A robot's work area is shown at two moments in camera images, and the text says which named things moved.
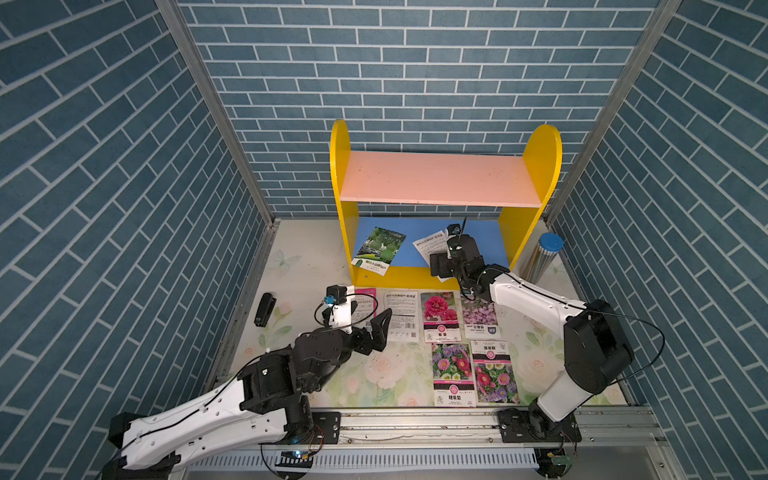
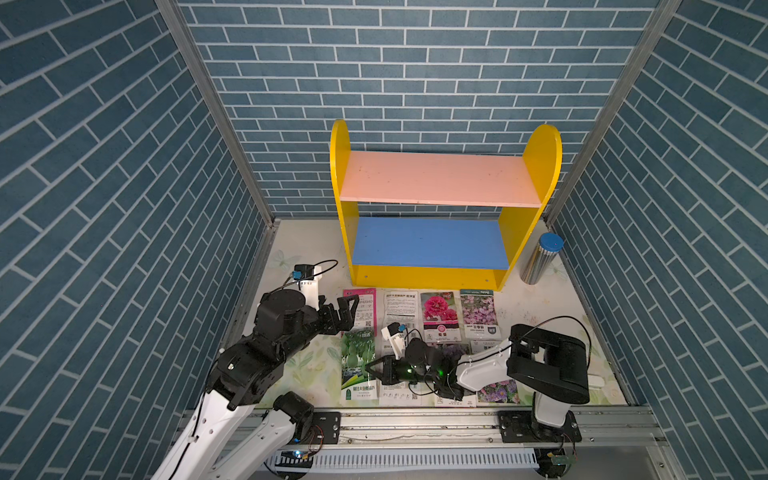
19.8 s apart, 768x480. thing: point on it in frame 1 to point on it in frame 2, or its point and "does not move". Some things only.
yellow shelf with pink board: [395, 209] does not move
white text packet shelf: [432, 245] to [399, 392]
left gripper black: [365, 345] to [333, 325]
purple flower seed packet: [480, 319] does not move
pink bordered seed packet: [366, 308] does not move
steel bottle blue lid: [542, 256] does not move
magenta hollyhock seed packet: [441, 316] does not move
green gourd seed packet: [378, 251] to [357, 384]
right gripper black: [441, 269] to [389, 370]
